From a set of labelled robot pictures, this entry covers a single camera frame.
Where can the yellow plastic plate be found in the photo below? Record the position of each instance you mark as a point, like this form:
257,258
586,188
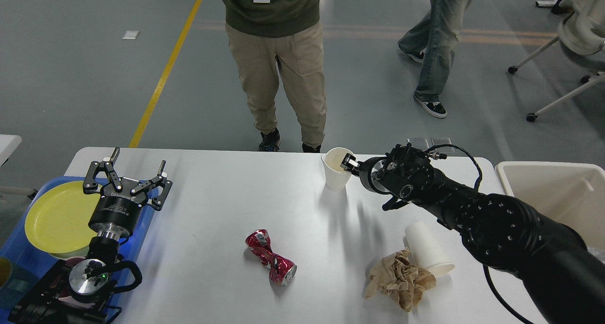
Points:
58,220

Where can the aluminium foil tray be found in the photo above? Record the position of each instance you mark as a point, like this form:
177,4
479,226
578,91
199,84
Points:
598,253

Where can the person in green sweater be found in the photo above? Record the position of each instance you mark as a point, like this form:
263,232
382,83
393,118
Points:
279,43

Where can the lying white paper cup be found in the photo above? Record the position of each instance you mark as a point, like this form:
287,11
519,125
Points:
427,252

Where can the pale green plate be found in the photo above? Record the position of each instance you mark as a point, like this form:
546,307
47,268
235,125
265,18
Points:
81,252

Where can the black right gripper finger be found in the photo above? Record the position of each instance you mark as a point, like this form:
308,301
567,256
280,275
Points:
350,164

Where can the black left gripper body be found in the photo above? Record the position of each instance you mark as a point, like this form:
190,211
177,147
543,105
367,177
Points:
118,211

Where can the person in blue jeans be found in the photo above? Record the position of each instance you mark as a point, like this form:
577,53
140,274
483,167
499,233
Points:
432,43

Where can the blue plastic tray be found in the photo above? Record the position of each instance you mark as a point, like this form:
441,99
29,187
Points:
28,262

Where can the white paper cup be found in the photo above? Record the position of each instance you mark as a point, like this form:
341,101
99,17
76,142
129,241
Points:
336,177
427,252

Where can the beige plastic bin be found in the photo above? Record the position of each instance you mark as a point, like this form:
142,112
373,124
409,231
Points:
569,193

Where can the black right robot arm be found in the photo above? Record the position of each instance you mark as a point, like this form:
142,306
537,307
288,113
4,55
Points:
565,281

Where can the crumpled brown paper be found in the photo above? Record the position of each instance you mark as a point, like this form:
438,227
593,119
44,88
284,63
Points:
397,277

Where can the dark teal mug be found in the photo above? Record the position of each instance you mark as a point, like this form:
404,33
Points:
15,283

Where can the white side table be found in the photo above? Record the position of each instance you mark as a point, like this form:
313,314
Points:
8,144

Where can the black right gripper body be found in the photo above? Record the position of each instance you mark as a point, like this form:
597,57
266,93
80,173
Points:
367,173

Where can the crushed red soda can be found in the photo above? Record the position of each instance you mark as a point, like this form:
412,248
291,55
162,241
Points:
281,270

